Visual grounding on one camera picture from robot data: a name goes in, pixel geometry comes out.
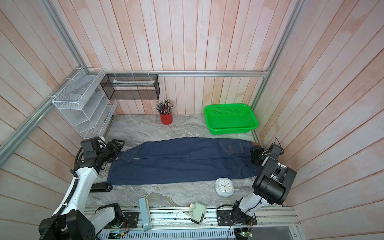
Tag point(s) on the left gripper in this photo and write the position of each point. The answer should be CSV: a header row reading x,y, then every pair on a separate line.
x,y
116,149

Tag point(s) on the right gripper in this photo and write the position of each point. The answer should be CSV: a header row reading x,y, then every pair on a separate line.
x,y
254,151

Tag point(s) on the green plastic basket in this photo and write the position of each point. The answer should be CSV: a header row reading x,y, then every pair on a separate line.
x,y
230,119

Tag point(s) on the dark blue denim trousers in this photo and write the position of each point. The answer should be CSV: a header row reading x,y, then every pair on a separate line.
x,y
184,160

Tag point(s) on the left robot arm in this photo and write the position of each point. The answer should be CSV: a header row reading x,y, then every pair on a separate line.
x,y
69,222

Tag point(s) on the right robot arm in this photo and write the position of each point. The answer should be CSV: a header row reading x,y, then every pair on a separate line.
x,y
271,186

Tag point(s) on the black stapler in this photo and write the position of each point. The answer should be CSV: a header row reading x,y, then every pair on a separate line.
x,y
101,188

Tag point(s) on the white alarm clock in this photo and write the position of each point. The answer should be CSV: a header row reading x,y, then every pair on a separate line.
x,y
224,187

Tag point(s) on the red pencil cup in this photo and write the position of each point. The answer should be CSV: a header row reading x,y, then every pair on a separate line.
x,y
166,119

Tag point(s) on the coloured pencils bunch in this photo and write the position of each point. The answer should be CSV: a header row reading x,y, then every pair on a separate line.
x,y
164,107

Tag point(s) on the light blue flat block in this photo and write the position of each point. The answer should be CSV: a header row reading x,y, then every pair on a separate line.
x,y
145,214

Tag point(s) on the grey white small device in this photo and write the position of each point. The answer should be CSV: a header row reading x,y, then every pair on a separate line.
x,y
197,212

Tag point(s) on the white wire mesh shelf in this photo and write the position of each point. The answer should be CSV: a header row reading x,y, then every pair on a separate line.
x,y
84,104

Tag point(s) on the black mesh wall basket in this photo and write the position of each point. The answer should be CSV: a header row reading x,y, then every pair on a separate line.
x,y
131,87

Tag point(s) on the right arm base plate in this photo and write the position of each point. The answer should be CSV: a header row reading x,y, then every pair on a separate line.
x,y
224,218

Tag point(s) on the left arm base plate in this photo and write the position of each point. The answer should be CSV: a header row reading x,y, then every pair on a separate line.
x,y
130,221

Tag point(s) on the aluminium frame rail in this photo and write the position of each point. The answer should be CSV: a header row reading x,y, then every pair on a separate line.
x,y
208,74

